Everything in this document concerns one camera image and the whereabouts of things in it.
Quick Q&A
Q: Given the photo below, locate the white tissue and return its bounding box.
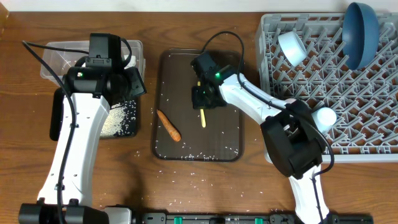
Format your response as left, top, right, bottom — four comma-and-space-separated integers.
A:
125, 55, 136, 69

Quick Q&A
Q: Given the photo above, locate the pale yellow plastic spoon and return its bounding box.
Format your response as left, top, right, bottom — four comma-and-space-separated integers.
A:
197, 81, 207, 129

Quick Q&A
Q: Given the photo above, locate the heap of rice grains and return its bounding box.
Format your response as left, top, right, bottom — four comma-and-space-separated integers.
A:
100, 100, 137, 139

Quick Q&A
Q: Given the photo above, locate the orange carrot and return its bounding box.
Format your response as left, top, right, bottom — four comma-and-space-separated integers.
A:
157, 110, 182, 142

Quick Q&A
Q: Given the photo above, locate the light blue bowl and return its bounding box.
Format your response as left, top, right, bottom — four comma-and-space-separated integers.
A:
278, 31, 307, 67

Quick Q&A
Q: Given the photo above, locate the light blue cup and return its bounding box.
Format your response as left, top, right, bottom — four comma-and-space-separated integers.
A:
312, 108, 337, 134

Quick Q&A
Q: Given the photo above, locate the dark blue plate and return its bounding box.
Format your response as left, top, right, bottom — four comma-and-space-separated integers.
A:
342, 2, 379, 70

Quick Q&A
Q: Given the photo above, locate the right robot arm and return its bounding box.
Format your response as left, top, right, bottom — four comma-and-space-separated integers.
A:
192, 65, 337, 223

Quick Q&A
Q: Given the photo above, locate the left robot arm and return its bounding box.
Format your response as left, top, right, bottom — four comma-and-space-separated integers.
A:
18, 67, 146, 223

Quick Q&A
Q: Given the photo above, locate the clear plastic waste bin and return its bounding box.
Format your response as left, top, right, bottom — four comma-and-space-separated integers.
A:
42, 40, 146, 80

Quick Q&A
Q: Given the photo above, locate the grey dishwasher rack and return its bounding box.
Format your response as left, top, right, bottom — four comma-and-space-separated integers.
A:
255, 13, 397, 163

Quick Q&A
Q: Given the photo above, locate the black rectangular tray bin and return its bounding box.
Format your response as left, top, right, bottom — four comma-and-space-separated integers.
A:
49, 88, 139, 141

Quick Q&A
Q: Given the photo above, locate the dark brown serving tray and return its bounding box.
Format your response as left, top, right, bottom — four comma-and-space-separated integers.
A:
151, 49, 244, 162

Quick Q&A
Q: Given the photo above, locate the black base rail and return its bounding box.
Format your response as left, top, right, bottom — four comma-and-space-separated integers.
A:
132, 212, 374, 224

